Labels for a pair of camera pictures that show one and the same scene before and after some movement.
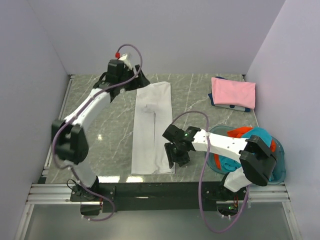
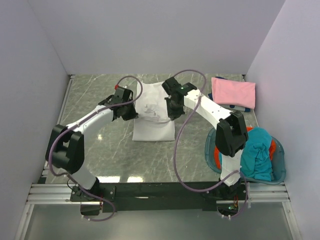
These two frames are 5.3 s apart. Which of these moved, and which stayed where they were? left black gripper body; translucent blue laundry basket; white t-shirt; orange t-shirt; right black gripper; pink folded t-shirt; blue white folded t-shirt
Moved: right black gripper; white t-shirt; left black gripper body
Stayed: pink folded t-shirt; blue white folded t-shirt; translucent blue laundry basket; orange t-shirt
